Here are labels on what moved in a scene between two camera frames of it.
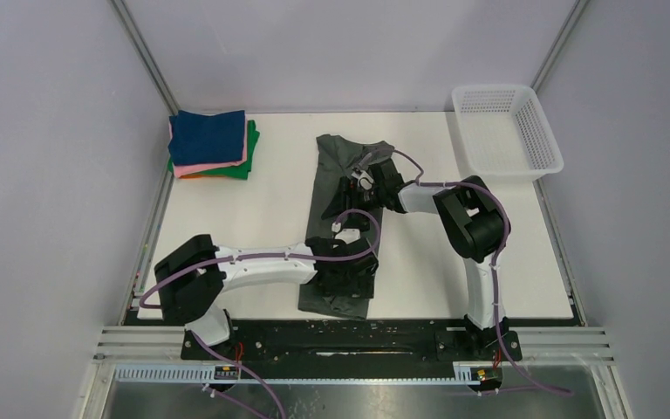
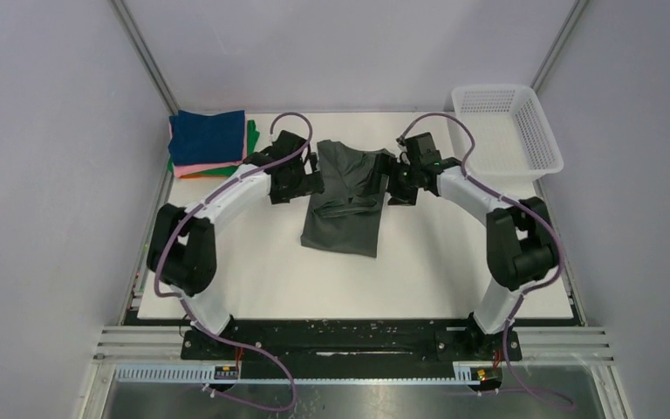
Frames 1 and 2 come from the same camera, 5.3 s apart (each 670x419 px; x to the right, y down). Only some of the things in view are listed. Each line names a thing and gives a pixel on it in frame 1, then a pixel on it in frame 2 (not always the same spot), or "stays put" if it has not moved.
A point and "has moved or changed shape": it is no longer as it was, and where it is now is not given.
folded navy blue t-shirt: [201, 139] stays put
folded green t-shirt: [239, 172] stays put
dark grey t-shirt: [336, 156] has moved or changed shape
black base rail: [355, 340] stays put
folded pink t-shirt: [184, 169] stays put
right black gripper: [351, 188] -> [388, 166]
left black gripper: [360, 286] -> [311, 183]
